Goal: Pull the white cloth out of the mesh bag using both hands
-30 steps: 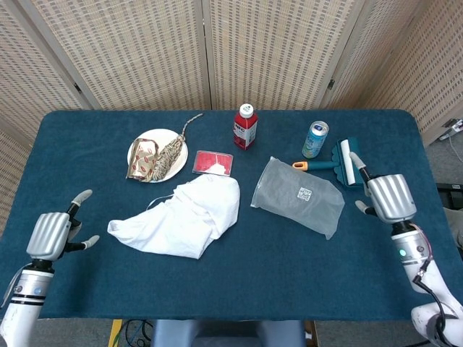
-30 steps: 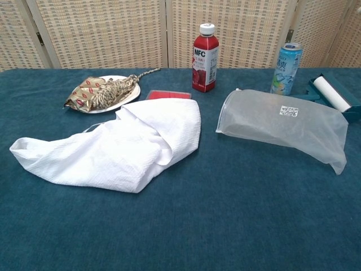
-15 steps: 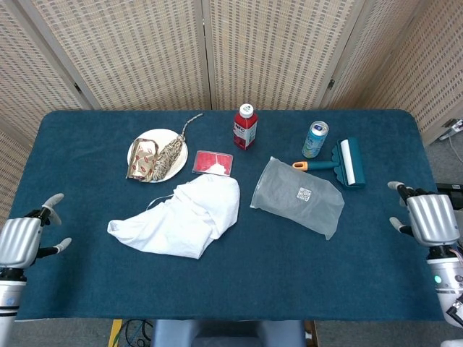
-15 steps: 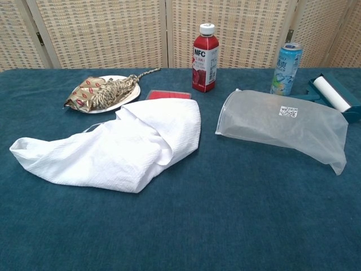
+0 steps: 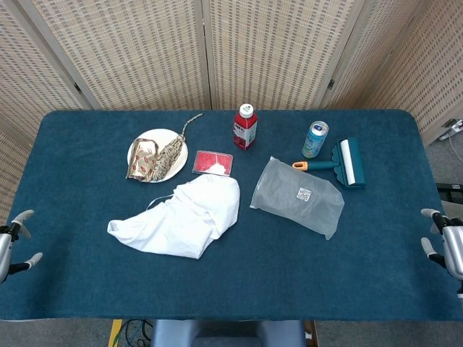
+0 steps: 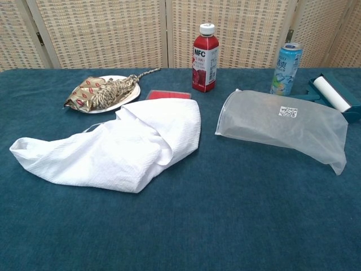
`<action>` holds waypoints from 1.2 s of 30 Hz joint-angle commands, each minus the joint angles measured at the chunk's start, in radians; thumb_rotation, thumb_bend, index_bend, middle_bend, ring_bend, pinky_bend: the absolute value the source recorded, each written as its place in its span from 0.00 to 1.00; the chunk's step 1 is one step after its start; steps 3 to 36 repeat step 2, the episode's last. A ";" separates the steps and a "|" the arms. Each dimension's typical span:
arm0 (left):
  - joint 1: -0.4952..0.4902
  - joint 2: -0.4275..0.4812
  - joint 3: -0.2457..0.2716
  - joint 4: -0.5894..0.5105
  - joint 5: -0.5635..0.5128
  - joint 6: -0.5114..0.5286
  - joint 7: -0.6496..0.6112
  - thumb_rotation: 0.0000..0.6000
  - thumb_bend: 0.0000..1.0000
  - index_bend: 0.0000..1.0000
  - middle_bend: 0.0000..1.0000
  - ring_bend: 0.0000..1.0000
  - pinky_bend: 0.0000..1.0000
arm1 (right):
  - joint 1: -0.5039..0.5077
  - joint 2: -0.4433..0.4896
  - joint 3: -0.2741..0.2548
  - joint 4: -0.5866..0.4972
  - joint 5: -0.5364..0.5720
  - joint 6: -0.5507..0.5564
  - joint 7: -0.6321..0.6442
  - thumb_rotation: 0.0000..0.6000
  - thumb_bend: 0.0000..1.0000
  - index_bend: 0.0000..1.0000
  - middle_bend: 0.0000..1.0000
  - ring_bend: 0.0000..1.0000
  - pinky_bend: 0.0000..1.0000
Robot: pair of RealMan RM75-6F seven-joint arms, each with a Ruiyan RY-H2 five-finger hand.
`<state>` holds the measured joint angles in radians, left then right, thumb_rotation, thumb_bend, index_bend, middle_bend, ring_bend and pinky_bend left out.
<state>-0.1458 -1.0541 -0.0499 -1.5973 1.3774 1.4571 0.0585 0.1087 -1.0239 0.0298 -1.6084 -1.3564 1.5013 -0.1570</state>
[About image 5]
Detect beige fabric bundle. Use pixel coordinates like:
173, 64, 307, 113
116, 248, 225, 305
440, 197, 463, 221

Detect teal lint roller orange handle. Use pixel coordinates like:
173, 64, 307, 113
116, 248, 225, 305
292, 137, 367, 189

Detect yellow strip on floor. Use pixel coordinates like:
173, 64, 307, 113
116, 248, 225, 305
108, 319, 124, 347

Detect woven folding screen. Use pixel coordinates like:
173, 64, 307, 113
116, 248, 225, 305
0, 0, 463, 236

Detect light blue drink can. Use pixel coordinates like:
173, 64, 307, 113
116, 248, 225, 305
302, 120, 330, 160

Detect dark blue tablecloth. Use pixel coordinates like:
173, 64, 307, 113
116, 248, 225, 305
0, 109, 463, 322

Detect white cloth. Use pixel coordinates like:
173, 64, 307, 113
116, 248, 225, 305
106, 174, 242, 260

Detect black cables under table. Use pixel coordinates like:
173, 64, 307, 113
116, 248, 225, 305
121, 319, 155, 347

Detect black equipment frame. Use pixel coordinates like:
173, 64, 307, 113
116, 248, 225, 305
436, 182, 463, 207

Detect tiger-print braided scarf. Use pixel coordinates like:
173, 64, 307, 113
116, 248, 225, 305
150, 113, 205, 181

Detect white power strip with cable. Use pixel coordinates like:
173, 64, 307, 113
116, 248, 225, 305
439, 118, 463, 163

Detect red juice bottle white cap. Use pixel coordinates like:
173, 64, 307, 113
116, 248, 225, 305
233, 103, 259, 151

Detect beige lip-print fabric pouch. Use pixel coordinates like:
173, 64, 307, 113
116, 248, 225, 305
125, 137, 161, 184

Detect transparent plastic bag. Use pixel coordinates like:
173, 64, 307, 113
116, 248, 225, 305
249, 155, 346, 241

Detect red card in clear sleeve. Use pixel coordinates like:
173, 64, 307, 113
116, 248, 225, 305
192, 150, 234, 178

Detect white round plate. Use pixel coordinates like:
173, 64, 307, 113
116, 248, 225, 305
127, 128, 190, 184

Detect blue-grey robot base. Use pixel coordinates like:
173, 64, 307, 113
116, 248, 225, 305
150, 319, 307, 347

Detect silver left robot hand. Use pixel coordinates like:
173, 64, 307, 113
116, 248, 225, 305
0, 209, 43, 285

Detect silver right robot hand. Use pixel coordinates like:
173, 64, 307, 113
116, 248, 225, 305
420, 207, 463, 283

